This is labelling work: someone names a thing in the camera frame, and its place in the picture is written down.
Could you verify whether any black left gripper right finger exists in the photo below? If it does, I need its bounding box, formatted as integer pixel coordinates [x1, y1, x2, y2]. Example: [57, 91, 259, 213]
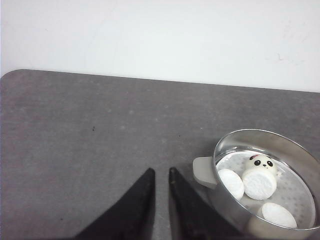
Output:
[168, 167, 245, 240]

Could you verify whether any stainless steel steamer pot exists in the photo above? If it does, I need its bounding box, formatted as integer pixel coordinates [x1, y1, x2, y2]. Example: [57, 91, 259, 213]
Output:
[192, 129, 320, 240]

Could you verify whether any panda bun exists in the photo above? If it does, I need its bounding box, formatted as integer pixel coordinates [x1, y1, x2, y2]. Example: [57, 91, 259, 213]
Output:
[242, 170, 277, 201]
[257, 202, 297, 229]
[218, 169, 244, 201]
[245, 154, 278, 176]

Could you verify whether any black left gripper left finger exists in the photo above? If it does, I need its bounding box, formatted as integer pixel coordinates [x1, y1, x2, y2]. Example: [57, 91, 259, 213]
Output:
[74, 168, 156, 240]

